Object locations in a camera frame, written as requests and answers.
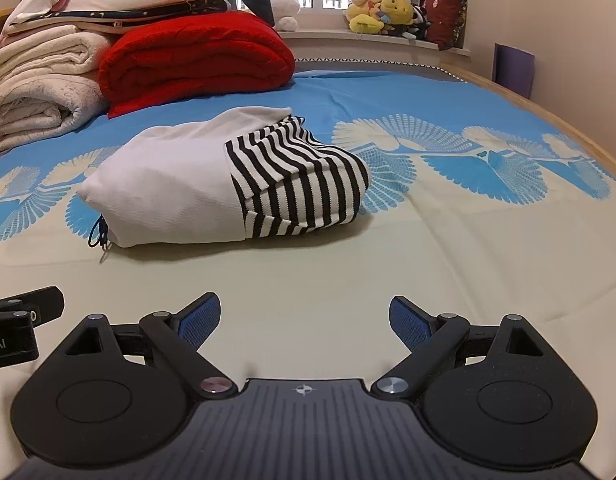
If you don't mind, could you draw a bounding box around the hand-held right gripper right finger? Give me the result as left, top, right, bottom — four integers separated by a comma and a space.
370, 295, 563, 401

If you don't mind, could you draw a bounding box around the purple board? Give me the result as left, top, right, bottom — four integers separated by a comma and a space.
494, 42, 536, 98

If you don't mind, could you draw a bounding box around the red folded blanket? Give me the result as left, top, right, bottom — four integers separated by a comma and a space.
97, 12, 296, 118

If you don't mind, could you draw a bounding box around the black white striped plush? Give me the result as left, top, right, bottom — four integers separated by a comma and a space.
410, 4, 431, 41

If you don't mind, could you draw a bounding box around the dark red cushion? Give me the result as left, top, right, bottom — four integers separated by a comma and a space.
424, 0, 469, 51

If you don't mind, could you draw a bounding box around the black white striped garment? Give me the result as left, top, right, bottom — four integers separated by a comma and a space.
75, 106, 371, 263

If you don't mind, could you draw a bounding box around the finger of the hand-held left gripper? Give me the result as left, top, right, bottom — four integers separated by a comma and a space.
0, 286, 65, 333

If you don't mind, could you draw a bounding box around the cream folded quilt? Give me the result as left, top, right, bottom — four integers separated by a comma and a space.
0, 24, 111, 153

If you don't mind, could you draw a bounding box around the wooden bed frame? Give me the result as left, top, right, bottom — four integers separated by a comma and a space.
440, 62, 616, 186

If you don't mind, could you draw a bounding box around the white window sill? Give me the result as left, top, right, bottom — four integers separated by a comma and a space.
280, 30, 473, 61

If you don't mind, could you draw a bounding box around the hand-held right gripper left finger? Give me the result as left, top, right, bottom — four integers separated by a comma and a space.
43, 291, 239, 401

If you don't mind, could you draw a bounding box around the yellow plush toy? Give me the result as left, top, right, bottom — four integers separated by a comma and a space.
348, 0, 389, 36
380, 0, 415, 28

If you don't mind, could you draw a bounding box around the white plush toy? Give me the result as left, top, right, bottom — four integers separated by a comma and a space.
268, 0, 301, 31

